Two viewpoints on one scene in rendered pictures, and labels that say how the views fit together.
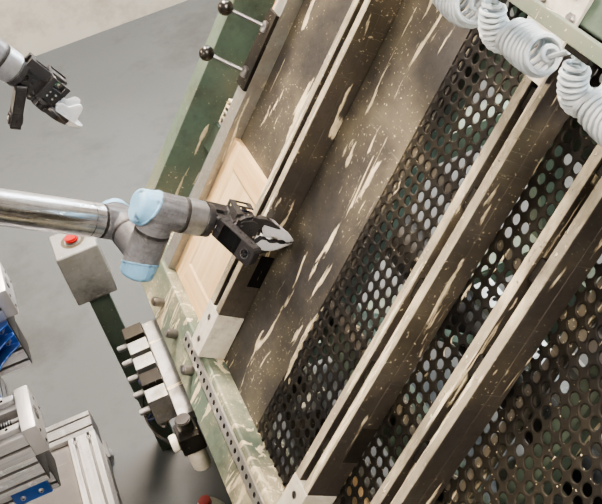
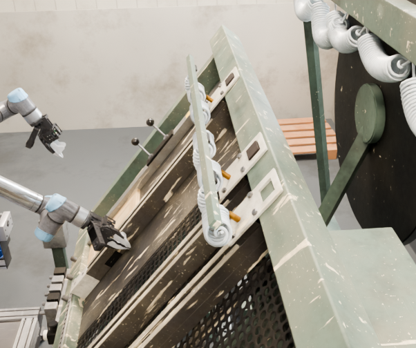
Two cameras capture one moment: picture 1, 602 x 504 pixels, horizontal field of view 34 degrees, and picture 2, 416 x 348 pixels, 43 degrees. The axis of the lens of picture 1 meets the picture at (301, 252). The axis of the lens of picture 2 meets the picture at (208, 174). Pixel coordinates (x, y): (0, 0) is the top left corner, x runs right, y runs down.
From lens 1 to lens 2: 0.54 m
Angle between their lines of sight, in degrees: 13
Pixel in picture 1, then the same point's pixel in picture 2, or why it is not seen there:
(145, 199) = (54, 199)
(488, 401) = not seen: outside the picture
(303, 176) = (146, 215)
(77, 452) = (23, 326)
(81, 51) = (141, 132)
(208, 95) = (139, 163)
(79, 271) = not seen: hidden behind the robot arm
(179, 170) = (115, 197)
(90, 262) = not seen: hidden behind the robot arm
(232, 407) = (71, 324)
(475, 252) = (179, 279)
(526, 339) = (171, 333)
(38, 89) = (44, 132)
